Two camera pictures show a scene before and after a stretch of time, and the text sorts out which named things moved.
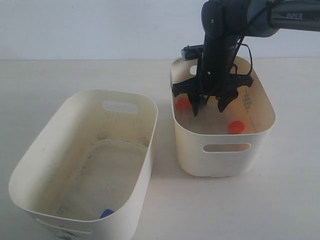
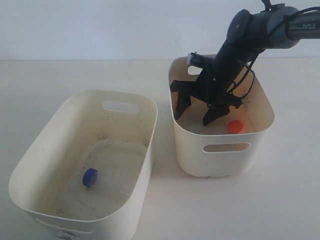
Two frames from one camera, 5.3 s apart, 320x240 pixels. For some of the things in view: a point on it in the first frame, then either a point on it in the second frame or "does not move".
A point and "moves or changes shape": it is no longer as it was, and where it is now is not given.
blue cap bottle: (203, 100) moves or changes shape
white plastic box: (95, 153) does not move
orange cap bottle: (236, 127) does not move
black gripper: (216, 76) → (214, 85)
